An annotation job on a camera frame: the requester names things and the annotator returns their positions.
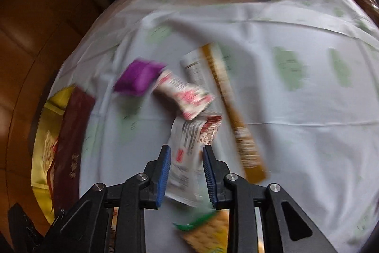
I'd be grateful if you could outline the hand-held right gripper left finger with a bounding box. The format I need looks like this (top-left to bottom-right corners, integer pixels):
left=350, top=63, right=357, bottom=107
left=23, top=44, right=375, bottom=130
left=38, top=145, right=172, bottom=253

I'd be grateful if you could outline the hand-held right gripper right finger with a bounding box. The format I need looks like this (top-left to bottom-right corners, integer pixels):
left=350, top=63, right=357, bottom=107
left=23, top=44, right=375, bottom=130
left=202, top=145, right=338, bottom=253

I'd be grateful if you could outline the white red speckled snack packet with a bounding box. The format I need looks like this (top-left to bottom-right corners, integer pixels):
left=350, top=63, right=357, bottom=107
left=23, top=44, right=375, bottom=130
left=164, top=115, right=223, bottom=207

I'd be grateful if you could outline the yellow green cracker packet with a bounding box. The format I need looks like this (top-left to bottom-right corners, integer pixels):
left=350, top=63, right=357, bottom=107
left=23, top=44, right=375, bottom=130
left=173, top=208, right=230, bottom=253

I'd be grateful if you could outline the small red snack packet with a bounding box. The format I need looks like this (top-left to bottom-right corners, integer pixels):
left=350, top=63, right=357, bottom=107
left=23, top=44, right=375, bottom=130
left=111, top=207, right=120, bottom=253

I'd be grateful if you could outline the brown long snack packet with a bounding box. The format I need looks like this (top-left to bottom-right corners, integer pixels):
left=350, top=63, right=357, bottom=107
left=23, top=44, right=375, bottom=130
left=201, top=44, right=268, bottom=184

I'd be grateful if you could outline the pink floral snack bar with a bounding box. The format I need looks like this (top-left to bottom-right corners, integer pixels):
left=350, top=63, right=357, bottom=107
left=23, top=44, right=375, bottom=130
left=152, top=69, right=215, bottom=121

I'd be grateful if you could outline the gold tin box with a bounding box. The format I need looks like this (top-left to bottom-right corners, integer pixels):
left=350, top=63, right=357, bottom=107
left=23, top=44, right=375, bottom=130
left=30, top=84, right=97, bottom=227

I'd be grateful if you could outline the purple snack packet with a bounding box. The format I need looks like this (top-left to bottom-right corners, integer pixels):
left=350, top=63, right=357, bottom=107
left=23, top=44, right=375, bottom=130
left=113, top=60, right=166, bottom=96

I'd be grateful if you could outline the white printed snack packet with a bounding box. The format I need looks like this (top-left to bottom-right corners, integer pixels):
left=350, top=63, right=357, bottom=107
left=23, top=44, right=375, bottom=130
left=180, top=48, right=208, bottom=87

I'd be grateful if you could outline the white green-cloud tablecloth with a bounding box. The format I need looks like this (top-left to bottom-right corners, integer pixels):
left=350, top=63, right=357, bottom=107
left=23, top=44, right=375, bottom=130
left=44, top=0, right=379, bottom=253

